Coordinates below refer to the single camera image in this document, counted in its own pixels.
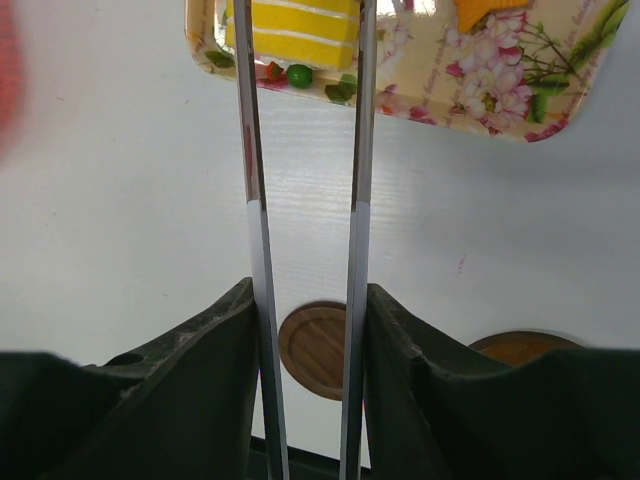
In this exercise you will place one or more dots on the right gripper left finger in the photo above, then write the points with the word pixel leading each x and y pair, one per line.
pixel 177 407

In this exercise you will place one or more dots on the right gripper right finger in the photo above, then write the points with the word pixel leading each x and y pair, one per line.
pixel 436 409

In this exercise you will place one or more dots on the brown saucer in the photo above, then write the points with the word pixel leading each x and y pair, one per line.
pixel 515 348

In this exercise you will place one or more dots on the floral serving tray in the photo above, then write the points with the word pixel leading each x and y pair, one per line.
pixel 519 74

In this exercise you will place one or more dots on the red three-tier cake stand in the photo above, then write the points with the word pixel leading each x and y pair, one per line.
pixel 13 76

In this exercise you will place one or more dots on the dark wooden coaster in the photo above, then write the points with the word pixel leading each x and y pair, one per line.
pixel 311 346

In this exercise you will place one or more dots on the yellow layered cake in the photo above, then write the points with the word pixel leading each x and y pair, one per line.
pixel 319 34

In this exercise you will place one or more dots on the orange fish biscuit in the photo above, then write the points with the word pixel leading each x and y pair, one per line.
pixel 470 12

